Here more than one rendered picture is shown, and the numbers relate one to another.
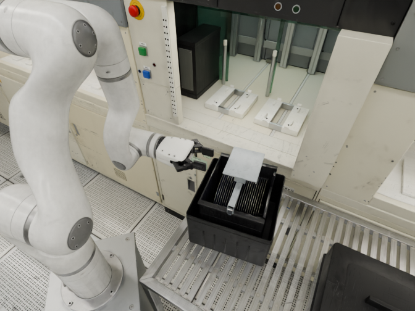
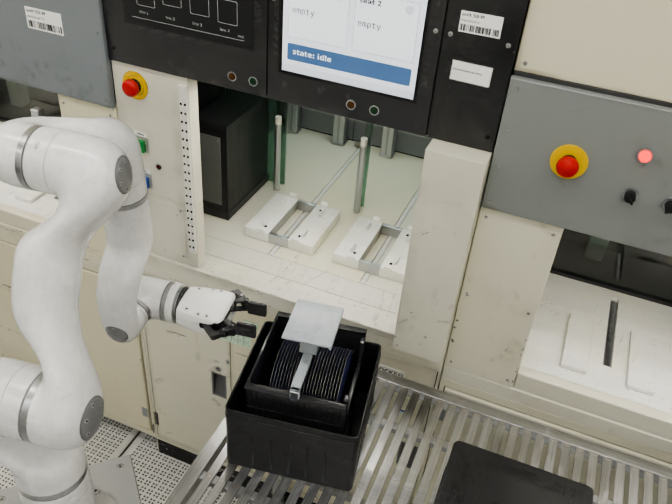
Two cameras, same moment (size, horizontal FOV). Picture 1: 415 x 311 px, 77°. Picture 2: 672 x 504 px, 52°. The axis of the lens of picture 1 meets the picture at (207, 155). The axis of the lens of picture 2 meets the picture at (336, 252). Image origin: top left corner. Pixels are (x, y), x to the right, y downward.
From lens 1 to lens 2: 0.61 m
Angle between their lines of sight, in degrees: 11
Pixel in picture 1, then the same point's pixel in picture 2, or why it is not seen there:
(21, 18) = (58, 157)
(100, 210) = not seen: hidden behind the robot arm
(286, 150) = (388, 307)
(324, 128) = (429, 267)
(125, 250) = (117, 484)
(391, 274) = (530, 477)
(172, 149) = (202, 306)
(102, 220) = not seen: hidden behind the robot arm
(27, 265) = not seen: outside the picture
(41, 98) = (67, 241)
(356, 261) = (484, 464)
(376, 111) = (493, 244)
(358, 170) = (489, 331)
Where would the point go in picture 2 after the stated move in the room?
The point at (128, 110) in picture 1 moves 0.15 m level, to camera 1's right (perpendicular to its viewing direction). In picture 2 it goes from (139, 249) to (219, 247)
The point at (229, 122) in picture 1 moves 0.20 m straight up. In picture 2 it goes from (289, 261) to (292, 199)
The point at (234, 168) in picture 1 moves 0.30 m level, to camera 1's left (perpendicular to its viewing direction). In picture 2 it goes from (299, 330) to (141, 336)
